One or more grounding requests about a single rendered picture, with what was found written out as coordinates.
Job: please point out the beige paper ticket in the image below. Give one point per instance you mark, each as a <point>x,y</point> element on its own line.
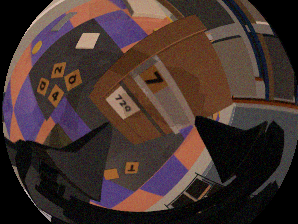
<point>122,104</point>

